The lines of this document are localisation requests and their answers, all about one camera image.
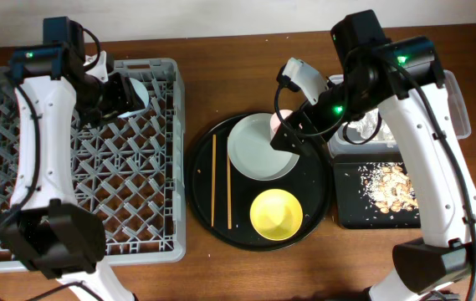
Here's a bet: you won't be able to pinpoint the blue cup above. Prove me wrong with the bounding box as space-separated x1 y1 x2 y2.
119 78 150 119

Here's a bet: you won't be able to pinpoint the pink cup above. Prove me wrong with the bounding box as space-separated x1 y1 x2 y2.
269 110 293 139

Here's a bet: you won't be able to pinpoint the yellow bowl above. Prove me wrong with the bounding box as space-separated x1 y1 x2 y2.
249 189 304 242

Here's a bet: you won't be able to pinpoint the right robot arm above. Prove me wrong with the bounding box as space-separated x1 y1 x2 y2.
271 10 476 300

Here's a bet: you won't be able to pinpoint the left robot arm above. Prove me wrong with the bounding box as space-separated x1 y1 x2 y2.
0 17 150 300

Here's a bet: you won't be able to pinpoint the grey dishwasher rack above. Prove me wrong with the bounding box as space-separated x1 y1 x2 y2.
0 59 186 273

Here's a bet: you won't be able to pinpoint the black rectangular waste tray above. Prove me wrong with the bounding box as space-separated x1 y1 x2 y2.
333 153 420 229

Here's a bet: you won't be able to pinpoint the crumpled white paper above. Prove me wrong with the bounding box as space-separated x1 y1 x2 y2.
342 109 396 147

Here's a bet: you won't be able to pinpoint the clear plastic bin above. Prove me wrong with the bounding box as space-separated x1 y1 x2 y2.
327 70 472 157

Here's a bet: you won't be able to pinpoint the white plate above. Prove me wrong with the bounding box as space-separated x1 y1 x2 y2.
227 113 299 181

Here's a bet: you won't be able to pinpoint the wooden chopstick left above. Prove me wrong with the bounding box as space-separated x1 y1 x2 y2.
210 134 217 227

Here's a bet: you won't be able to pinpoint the wooden chopstick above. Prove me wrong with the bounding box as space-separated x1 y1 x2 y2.
210 134 217 227
226 139 233 230

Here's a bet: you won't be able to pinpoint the food scraps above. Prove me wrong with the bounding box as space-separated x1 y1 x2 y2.
357 162 419 214

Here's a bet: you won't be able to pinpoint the round black tray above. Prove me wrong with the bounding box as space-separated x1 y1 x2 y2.
185 113 335 252

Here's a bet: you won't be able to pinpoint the wooden chopstick right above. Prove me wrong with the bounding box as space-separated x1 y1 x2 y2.
226 139 233 230

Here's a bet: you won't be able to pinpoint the black camera cable right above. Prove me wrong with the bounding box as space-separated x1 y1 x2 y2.
273 81 385 145

